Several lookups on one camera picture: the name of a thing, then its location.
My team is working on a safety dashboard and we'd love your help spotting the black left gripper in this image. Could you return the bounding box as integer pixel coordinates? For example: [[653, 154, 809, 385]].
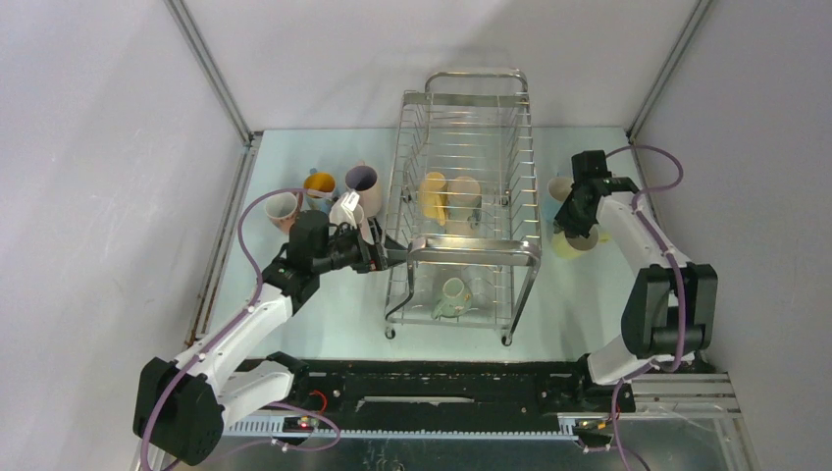
[[312, 216, 413, 275]]

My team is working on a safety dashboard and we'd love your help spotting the light blue faceted mug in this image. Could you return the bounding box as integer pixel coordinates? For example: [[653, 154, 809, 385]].
[[542, 176, 573, 225]]

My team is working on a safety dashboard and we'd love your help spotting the pale yellow faceted mug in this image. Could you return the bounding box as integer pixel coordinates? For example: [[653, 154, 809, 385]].
[[551, 226, 610, 260]]

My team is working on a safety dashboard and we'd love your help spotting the iridescent pale pink mug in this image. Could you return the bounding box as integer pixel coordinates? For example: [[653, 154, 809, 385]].
[[344, 161, 383, 218]]

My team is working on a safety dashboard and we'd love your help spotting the green mug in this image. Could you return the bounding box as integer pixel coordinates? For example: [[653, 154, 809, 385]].
[[431, 277, 473, 320]]

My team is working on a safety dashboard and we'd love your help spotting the blue butterfly mug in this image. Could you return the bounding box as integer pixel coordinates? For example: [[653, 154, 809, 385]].
[[303, 168, 339, 213]]

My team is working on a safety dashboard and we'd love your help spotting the cream seahorse pattern mug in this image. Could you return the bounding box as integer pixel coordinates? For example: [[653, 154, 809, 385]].
[[446, 176, 482, 236]]

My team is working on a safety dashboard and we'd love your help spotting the salmon dotted mug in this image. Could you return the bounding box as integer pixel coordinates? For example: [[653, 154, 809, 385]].
[[264, 192, 303, 235]]

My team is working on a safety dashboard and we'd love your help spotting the pink faceted mug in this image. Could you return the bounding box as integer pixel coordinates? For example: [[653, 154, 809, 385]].
[[329, 200, 365, 229]]

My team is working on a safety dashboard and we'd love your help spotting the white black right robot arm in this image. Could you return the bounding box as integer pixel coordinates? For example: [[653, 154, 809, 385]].
[[552, 150, 718, 410]]

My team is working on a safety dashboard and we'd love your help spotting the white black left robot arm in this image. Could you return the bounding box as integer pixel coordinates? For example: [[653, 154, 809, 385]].
[[132, 210, 407, 470]]

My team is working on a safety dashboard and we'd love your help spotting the orange yellow mug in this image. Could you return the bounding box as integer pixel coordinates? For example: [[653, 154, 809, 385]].
[[418, 172, 448, 227]]

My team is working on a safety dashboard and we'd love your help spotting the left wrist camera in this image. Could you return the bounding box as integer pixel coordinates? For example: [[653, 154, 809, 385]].
[[329, 190, 365, 228]]

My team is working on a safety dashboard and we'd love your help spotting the metal wire dish rack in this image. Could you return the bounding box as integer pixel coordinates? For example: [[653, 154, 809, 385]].
[[382, 68, 542, 345]]

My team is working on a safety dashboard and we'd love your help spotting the aluminium frame post right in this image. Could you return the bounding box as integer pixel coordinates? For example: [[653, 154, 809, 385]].
[[626, 0, 715, 141]]

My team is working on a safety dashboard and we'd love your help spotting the aluminium frame post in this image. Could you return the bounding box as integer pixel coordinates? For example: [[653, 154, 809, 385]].
[[164, 0, 254, 146], [626, 0, 715, 141]]

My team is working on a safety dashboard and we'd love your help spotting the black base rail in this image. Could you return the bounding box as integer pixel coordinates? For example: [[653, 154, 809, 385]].
[[248, 357, 639, 437]]

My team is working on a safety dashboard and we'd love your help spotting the aluminium frame post left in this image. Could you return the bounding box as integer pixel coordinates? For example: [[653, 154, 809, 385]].
[[164, 0, 254, 146]]

